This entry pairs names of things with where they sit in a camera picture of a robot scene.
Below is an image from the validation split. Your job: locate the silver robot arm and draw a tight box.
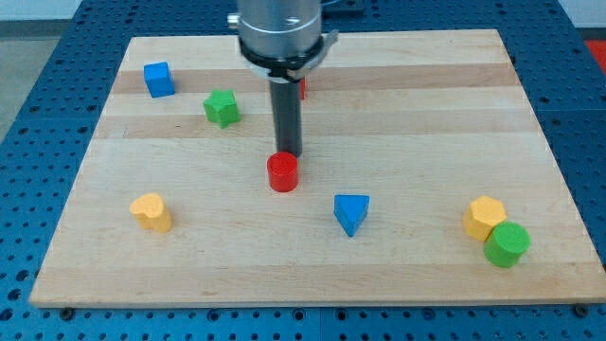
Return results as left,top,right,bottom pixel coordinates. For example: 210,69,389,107
227,0,339,83

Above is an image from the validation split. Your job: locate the green star block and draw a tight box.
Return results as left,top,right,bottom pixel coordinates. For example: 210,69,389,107
204,89,241,129

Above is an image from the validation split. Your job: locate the red cylinder block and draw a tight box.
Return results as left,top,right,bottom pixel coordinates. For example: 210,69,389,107
266,152,298,192

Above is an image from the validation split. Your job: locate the blue triangle block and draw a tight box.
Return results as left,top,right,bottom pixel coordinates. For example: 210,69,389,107
333,194,370,238

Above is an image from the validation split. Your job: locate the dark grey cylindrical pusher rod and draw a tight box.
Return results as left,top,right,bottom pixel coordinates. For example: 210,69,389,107
270,82,302,157

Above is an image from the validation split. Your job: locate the red block behind rod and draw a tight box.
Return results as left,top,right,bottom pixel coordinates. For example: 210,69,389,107
299,78,307,100

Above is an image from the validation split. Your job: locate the wooden board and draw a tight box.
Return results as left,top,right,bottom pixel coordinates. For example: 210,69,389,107
29,29,605,309

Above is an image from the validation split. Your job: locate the yellow heart block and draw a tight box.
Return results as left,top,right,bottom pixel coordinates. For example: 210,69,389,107
130,192,172,233

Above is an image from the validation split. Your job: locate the blue cube block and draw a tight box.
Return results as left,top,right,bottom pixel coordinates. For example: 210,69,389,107
144,62,175,99

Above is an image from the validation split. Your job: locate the yellow hexagon block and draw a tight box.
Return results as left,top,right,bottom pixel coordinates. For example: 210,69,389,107
462,195,508,242

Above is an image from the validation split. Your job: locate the green cylinder block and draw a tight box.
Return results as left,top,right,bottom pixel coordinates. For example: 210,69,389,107
484,221,531,268

